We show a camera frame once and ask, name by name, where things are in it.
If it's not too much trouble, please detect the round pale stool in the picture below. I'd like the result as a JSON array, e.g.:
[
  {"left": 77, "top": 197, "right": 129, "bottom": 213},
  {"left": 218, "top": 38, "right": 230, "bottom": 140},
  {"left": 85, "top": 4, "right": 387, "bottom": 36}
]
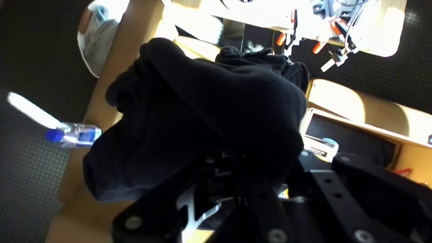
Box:
[{"left": 74, "top": 0, "right": 132, "bottom": 81}]

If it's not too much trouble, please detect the dark navy jumper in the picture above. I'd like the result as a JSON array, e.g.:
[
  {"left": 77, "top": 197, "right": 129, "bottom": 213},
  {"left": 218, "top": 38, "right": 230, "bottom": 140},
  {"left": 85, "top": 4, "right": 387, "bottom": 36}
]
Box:
[{"left": 81, "top": 36, "right": 310, "bottom": 202}]

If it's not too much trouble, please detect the white printed label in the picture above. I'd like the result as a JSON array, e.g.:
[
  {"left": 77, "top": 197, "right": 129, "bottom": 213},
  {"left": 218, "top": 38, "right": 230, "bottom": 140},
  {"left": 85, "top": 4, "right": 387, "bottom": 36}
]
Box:
[{"left": 301, "top": 134, "right": 340, "bottom": 162}]

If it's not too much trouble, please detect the black cloth item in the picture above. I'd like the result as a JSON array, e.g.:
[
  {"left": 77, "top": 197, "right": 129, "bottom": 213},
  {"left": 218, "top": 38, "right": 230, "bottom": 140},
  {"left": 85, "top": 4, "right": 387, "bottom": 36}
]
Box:
[{"left": 306, "top": 112, "right": 402, "bottom": 169}]

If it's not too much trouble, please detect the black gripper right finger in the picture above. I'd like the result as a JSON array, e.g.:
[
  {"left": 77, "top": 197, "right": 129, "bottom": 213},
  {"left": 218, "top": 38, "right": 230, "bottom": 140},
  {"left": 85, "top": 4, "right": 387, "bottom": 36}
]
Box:
[{"left": 287, "top": 151, "right": 432, "bottom": 243}]

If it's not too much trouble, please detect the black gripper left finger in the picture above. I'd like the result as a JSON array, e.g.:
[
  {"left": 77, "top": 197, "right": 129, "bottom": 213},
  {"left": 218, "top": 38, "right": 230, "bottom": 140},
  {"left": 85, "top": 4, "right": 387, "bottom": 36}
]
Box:
[{"left": 110, "top": 151, "right": 294, "bottom": 243}]

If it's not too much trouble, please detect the blue capped water bottle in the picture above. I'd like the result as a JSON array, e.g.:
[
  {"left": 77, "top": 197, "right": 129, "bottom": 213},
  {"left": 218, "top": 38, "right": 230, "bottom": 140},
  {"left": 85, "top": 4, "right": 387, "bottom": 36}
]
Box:
[{"left": 44, "top": 121, "right": 104, "bottom": 150}]

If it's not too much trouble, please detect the orange clamp handle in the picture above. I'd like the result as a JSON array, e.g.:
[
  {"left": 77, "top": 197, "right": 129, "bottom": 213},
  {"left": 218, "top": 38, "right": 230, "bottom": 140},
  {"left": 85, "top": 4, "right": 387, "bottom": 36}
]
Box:
[
  {"left": 274, "top": 31, "right": 287, "bottom": 49},
  {"left": 329, "top": 19, "right": 344, "bottom": 38},
  {"left": 310, "top": 40, "right": 326, "bottom": 57}
]

